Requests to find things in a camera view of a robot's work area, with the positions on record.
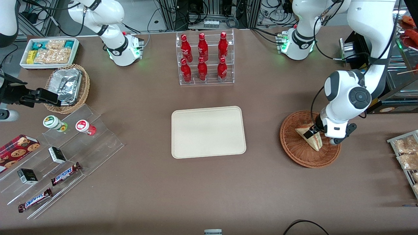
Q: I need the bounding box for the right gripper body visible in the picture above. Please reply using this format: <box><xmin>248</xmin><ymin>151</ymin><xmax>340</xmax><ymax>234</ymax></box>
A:
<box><xmin>0</xmin><ymin>74</ymin><xmax>20</xmax><ymax>105</ymax></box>

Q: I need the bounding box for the triangle sandwich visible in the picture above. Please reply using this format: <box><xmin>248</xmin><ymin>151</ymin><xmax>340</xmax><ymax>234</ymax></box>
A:
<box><xmin>295</xmin><ymin>123</ymin><xmax>323</xmax><ymax>152</ymax></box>

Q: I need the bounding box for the aluminium foil tray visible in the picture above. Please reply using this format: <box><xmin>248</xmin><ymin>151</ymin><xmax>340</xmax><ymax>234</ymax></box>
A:
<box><xmin>48</xmin><ymin>69</ymin><xmax>82</xmax><ymax>105</ymax></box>

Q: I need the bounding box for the brown round wicker basket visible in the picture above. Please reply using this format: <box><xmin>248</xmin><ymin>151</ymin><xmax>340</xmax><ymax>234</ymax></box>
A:
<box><xmin>280</xmin><ymin>110</ymin><xmax>342</xmax><ymax>169</ymax></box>

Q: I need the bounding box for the light tan wicker basket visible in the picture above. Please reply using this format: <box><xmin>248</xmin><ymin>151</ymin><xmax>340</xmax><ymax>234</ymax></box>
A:
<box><xmin>43</xmin><ymin>64</ymin><xmax>90</xmax><ymax>115</ymax></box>

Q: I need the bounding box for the cream plastic tray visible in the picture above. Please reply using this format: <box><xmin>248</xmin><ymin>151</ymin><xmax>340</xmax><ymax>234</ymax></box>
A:
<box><xmin>171</xmin><ymin>106</ymin><xmax>247</xmax><ymax>159</ymax></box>

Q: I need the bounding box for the green lid sunflower cup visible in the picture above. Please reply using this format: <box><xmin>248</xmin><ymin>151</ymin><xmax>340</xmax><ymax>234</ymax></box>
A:
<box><xmin>43</xmin><ymin>115</ymin><xmax>68</xmax><ymax>132</ymax></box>

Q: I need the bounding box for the large clear peanut bag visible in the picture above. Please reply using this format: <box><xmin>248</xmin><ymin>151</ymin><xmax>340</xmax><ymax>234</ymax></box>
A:
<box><xmin>34</xmin><ymin>48</ymin><xmax>71</xmax><ymax>64</ymax></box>

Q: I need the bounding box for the red lid yogurt cup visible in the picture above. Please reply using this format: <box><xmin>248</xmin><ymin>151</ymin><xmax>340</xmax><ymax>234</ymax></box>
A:
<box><xmin>75</xmin><ymin>120</ymin><xmax>97</xmax><ymax>136</ymax></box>

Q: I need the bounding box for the small clear peanut bag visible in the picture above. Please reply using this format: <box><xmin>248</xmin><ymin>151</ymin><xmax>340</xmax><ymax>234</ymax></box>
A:
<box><xmin>46</xmin><ymin>39</ymin><xmax>66</xmax><ymax>50</ymax></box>

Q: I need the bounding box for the white snack bin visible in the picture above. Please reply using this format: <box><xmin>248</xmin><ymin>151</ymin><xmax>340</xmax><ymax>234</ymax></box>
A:
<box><xmin>20</xmin><ymin>38</ymin><xmax>80</xmax><ymax>71</ymax></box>

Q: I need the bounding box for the grey metal snack rack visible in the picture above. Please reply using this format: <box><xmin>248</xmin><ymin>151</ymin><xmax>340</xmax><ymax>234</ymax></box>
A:
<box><xmin>387</xmin><ymin>130</ymin><xmax>418</xmax><ymax>199</ymax></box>

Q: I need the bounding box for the red chocolate chip cookie box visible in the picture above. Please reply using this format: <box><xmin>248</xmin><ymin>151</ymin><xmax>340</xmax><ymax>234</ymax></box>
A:
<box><xmin>0</xmin><ymin>134</ymin><xmax>40</xmax><ymax>173</ymax></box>

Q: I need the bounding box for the small black carton box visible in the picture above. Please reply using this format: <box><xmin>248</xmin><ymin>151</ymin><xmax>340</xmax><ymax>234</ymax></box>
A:
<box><xmin>17</xmin><ymin>168</ymin><xmax>39</xmax><ymax>185</ymax></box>
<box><xmin>48</xmin><ymin>147</ymin><xmax>67</xmax><ymax>164</ymax></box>

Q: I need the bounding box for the clear acrylic stepped shelf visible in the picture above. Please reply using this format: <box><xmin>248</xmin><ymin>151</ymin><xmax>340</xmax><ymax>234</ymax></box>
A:
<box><xmin>0</xmin><ymin>104</ymin><xmax>125</xmax><ymax>220</ymax></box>

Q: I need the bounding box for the clear bag of fried snacks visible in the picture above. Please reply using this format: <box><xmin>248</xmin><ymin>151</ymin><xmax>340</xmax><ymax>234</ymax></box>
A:
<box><xmin>396</xmin><ymin>153</ymin><xmax>418</xmax><ymax>171</ymax></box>
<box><xmin>393</xmin><ymin>135</ymin><xmax>418</xmax><ymax>154</ymax></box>

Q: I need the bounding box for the Snickers chocolate bar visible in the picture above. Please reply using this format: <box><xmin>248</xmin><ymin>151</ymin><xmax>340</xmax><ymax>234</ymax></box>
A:
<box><xmin>51</xmin><ymin>162</ymin><xmax>82</xmax><ymax>186</ymax></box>
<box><xmin>18</xmin><ymin>188</ymin><xmax>53</xmax><ymax>213</ymax></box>

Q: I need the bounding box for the red Coca-Cola bottle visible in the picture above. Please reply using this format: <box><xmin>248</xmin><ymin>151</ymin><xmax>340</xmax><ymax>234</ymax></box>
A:
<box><xmin>198</xmin><ymin>33</ymin><xmax>209</xmax><ymax>61</ymax></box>
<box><xmin>217</xmin><ymin>57</ymin><xmax>228</xmax><ymax>81</ymax></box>
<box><xmin>198</xmin><ymin>56</ymin><xmax>208</xmax><ymax>81</ymax></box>
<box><xmin>218</xmin><ymin>32</ymin><xmax>228</xmax><ymax>59</ymax></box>
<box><xmin>181</xmin><ymin>34</ymin><xmax>192</xmax><ymax>62</ymax></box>
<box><xmin>181</xmin><ymin>58</ymin><xmax>192</xmax><ymax>83</ymax></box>

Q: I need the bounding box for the clear acrylic bottle rack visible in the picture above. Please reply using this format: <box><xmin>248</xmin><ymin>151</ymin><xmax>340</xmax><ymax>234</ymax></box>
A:
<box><xmin>176</xmin><ymin>29</ymin><xmax>235</xmax><ymax>86</ymax></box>

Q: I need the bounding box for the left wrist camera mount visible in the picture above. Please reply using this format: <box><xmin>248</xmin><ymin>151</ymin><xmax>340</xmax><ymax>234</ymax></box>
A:
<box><xmin>329</xmin><ymin>123</ymin><xmax>357</xmax><ymax>145</ymax></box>

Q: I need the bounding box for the black camera cable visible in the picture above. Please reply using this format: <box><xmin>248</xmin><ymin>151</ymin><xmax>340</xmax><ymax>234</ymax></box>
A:
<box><xmin>310</xmin><ymin>86</ymin><xmax>327</xmax><ymax>131</ymax></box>

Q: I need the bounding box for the black floor cable loop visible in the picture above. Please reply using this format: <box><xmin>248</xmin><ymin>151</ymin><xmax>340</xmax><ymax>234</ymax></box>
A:
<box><xmin>282</xmin><ymin>219</ymin><xmax>330</xmax><ymax>235</ymax></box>

